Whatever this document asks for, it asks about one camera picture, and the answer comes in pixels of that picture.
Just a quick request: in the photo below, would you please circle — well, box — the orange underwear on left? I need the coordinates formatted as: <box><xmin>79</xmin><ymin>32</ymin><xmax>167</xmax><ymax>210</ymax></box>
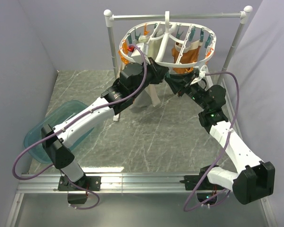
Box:
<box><xmin>119</xmin><ymin>55</ymin><xmax>130</xmax><ymax>71</ymax></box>

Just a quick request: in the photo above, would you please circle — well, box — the orange underwear on right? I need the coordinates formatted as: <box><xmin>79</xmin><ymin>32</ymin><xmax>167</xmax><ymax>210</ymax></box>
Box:
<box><xmin>171</xmin><ymin>40</ymin><xmax>203</xmax><ymax>74</ymax></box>

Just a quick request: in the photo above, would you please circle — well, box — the cream underwear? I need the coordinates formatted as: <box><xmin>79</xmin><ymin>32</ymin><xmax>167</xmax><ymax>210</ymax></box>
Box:
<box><xmin>134</xmin><ymin>28</ymin><xmax>164</xmax><ymax>60</ymax></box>

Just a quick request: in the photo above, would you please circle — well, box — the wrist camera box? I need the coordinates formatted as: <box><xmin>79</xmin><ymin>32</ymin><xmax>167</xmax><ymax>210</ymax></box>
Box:
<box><xmin>127</xmin><ymin>42</ymin><xmax>149</xmax><ymax>62</ymax></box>
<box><xmin>190</xmin><ymin>64</ymin><xmax>208</xmax><ymax>85</ymax></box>

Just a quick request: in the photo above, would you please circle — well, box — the teal plastic basin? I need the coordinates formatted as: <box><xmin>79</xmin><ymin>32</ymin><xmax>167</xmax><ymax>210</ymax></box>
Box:
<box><xmin>23</xmin><ymin>100</ymin><xmax>95</xmax><ymax>164</ymax></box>

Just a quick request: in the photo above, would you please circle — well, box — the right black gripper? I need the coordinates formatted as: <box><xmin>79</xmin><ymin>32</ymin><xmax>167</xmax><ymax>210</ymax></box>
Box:
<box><xmin>164</xmin><ymin>70</ymin><xmax>210</xmax><ymax>111</ymax></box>

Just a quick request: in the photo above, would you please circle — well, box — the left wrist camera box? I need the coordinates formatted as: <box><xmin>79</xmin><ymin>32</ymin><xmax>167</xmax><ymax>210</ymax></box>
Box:
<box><xmin>127</xmin><ymin>42</ymin><xmax>149</xmax><ymax>62</ymax></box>

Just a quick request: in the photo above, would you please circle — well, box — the orange underwear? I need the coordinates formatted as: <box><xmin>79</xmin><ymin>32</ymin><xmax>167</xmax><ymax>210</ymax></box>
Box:
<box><xmin>171</xmin><ymin>40</ymin><xmax>203</xmax><ymax>74</ymax></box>
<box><xmin>119</xmin><ymin>55</ymin><xmax>130</xmax><ymax>71</ymax></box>

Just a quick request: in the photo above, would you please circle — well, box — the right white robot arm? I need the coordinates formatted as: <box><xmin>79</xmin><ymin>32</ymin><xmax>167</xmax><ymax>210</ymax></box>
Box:
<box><xmin>165</xmin><ymin>72</ymin><xmax>275</xmax><ymax>212</ymax></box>

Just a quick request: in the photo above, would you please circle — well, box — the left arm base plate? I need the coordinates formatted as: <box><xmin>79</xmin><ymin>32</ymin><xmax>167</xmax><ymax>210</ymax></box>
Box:
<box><xmin>57</xmin><ymin>176</ymin><xmax>101</xmax><ymax>191</ymax></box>

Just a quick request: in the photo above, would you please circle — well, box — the grey underwear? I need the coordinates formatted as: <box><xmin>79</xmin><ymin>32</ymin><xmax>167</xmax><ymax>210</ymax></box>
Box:
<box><xmin>130</xmin><ymin>85</ymin><xmax>160</xmax><ymax>114</ymax></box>

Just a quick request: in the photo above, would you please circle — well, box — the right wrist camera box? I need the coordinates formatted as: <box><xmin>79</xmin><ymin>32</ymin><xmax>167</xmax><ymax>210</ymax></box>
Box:
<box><xmin>190</xmin><ymin>64</ymin><xmax>208</xmax><ymax>85</ymax></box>

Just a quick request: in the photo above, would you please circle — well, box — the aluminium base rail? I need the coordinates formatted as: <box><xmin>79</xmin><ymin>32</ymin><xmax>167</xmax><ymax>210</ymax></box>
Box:
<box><xmin>6</xmin><ymin>173</ymin><xmax>277</xmax><ymax>227</ymax></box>

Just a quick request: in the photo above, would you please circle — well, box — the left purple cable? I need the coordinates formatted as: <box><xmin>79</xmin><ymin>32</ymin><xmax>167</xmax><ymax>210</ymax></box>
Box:
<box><xmin>12</xmin><ymin>44</ymin><xmax>148</xmax><ymax>210</ymax></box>

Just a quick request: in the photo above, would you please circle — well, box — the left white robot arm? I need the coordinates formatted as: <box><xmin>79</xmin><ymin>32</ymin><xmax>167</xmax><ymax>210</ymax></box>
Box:
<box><xmin>41</xmin><ymin>58</ymin><xmax>169</xmax><ymax>190</ymax></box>

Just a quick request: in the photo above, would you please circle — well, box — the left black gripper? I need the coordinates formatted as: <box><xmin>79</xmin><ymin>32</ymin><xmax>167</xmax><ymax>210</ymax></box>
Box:
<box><xmin>131</xmin><ymin>57</ymin><xmax>169</xmax><ymax>99</ymax></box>

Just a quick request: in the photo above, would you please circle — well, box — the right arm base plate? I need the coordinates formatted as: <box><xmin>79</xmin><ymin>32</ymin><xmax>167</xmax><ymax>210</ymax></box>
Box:
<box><xmin>179</xmin><ymin>175</ymin><xmax>201</xmax><ymax>191</ymax></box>

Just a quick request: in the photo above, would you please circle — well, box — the white metal drying rack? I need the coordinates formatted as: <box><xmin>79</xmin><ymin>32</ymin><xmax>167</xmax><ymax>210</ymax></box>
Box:
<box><xmin>104</xmin><ymin>6</ymin><xmax>253</xmax><ymax>77</ymax></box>

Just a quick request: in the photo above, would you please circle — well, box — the white oval clip hanger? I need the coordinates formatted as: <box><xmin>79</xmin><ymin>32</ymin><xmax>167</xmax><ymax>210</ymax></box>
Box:
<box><xmin>118</xmin><ymin>11</ymin><xmax>217</xmax><ymax>69</ymax></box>

